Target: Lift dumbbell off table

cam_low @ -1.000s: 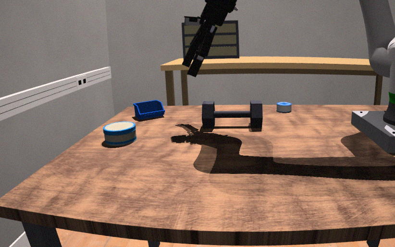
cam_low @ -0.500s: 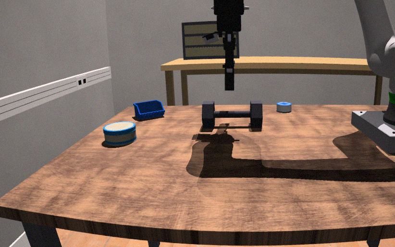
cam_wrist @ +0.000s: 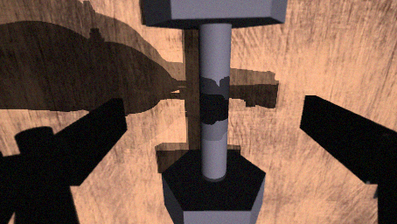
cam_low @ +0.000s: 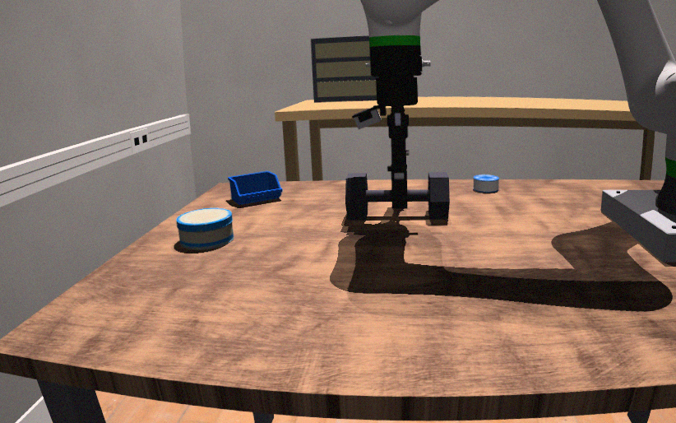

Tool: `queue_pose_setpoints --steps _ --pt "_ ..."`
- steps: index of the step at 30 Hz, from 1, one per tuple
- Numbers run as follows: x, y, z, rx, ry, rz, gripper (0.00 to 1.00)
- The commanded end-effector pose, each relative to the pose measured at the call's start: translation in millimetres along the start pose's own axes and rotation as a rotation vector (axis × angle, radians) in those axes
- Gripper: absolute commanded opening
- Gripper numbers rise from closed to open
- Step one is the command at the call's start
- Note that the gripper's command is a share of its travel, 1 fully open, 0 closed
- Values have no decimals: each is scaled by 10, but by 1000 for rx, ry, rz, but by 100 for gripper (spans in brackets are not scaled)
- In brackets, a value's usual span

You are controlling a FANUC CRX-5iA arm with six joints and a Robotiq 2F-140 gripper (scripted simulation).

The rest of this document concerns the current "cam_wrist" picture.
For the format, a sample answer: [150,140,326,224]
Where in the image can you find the grey hexagonal dumbbell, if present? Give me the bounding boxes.
[143,0,288,224]

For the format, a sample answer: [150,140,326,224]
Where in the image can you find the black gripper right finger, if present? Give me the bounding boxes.
[300,95,397,224]

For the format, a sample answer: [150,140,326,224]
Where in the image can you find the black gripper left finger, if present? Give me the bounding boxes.
[0,98,128,224]

